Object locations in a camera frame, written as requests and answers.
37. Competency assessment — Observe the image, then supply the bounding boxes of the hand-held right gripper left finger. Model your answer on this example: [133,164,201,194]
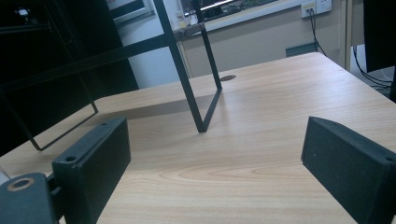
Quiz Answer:
[51,116,132,224]

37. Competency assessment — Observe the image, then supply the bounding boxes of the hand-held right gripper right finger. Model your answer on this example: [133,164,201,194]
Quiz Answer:
[300,116,396,224]

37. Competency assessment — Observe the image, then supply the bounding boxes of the black monitor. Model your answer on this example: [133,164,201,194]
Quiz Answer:
[362,0,396,73]

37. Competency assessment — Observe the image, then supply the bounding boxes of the white window sill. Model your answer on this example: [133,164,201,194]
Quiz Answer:
[204,0,307,33]

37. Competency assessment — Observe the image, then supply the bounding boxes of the black floor cables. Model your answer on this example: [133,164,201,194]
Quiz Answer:
[352,45,394,91]

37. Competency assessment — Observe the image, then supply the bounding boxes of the black metal frame stand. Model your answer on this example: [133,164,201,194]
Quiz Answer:
[0,0,224,152]

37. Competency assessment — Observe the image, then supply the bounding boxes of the black cable at socket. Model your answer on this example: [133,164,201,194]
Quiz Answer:
[307,8,328,58]

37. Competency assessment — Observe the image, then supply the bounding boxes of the white wall socket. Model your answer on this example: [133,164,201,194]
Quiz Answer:
[300,0,332,19]

